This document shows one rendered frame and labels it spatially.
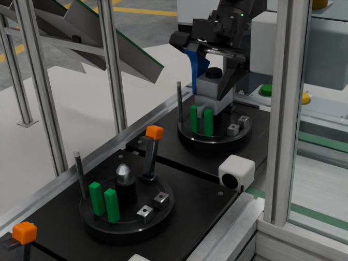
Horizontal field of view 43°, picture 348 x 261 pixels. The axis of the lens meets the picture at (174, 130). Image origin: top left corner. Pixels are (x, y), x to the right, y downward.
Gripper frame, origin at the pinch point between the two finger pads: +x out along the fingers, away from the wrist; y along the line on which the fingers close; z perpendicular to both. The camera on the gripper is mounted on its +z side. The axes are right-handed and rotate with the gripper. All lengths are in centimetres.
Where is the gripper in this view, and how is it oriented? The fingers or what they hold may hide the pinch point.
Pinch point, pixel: (212, 78)
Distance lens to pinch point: 78.0
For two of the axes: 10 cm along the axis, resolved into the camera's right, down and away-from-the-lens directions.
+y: 8.2, 2.5, -5.1
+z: -4.8, -1.7, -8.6
